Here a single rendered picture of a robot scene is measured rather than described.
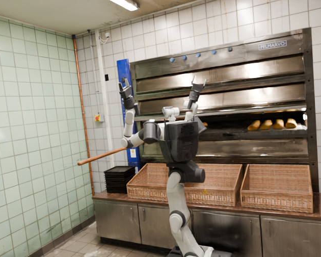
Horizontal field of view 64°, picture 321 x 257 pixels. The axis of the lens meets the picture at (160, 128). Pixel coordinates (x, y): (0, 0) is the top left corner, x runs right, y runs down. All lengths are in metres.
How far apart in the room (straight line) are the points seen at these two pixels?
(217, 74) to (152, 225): 1.71
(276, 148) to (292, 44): 0.99
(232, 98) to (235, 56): 0.42
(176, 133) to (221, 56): 1.26
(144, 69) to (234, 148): 1.38
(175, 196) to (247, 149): 1.04
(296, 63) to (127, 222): 2.32
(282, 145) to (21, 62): 2.85
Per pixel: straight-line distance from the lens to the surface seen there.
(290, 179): 2.80
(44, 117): 3.31
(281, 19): 2.84
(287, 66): 2.76
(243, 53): 2.83
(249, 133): 2.80
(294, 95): 2.74
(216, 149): 2.89
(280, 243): 2.52
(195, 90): 2.31
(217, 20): 2.93
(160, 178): 3.14
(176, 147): 1.89
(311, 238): 2.49
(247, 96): 2.78
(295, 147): 2.80
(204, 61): 2.91
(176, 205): 2.17
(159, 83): 3.07
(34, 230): 3.34
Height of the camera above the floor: 1.53
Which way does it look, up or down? 5 degrees down
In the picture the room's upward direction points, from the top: 6 degrees counter-clockwise
